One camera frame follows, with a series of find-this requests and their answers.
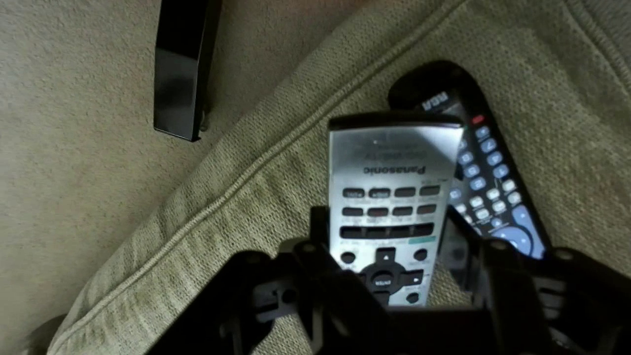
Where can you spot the small black flat device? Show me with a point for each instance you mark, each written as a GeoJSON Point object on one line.
{"type": "Point", "coordinates": [183, 71]}

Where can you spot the black remote control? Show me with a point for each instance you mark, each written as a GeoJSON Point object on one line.
{"type": "Point", "coordinates": [489, 164]}

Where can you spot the silver remote control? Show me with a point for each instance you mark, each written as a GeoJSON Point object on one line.
{"type": "Point", "coordinates": [394, 198]}

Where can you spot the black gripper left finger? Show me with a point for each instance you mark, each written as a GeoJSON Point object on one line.
{"type": "Point", "coordinates": [288, 302]}

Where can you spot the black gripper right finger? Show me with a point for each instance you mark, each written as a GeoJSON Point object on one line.
{"type": "Point", "coordinates": [538, 302]}

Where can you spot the beige fabric sofa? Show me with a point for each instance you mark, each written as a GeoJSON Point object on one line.
{"type": "Point", "coordinates": [164, 229]}

